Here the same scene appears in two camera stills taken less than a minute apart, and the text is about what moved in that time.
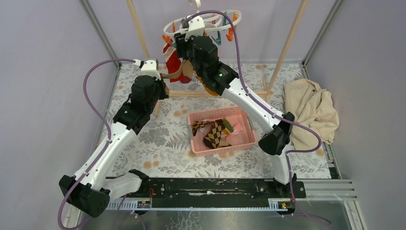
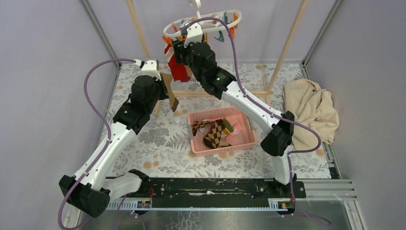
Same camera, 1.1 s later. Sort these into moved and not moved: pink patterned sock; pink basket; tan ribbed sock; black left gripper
Moved: tan ribbed sock
Not moved: pink patterned sock; black left gripper; pink basket
